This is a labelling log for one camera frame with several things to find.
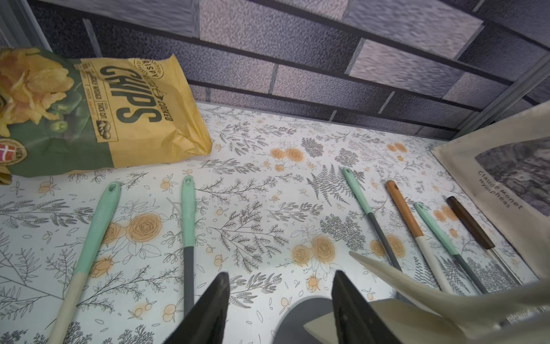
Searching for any green handle cream utensil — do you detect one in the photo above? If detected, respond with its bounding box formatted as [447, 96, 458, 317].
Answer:
[304, 252, 549, 343]

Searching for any canvas tote bag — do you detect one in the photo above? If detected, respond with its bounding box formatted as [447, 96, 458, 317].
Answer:
[432, 103, 549, 279]

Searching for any green handle grey turner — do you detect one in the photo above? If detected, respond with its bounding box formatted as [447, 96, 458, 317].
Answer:
[414, 202, 488, 294]

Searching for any green handle grey utensil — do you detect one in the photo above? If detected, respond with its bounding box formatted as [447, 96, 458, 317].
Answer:
[342, 167, 401, 271]

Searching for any wooden handle white spatula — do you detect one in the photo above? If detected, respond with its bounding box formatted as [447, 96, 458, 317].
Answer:
[385, 181, 453, 294]

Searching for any green handle grey spoon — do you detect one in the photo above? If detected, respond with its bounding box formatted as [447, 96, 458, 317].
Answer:
[446, 196, 523, 285]

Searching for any grey utensil rack stand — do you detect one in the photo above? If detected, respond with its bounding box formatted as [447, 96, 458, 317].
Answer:
[273, 297, 333, 344]

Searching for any yellow chips bag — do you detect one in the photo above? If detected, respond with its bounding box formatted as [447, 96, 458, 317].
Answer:
[1, 48, 212, 185]

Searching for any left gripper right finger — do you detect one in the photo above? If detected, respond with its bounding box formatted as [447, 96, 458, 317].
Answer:
[332, 270, 400, 344]

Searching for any green handle dark utensil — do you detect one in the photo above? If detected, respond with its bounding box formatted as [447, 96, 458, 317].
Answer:
[181, 176, 196, 317]

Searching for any green handle cream scraper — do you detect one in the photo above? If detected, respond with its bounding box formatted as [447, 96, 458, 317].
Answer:
[47, 182, 121, 343]

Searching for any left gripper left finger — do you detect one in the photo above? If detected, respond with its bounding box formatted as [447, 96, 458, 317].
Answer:
[164, 272, 230, 344]

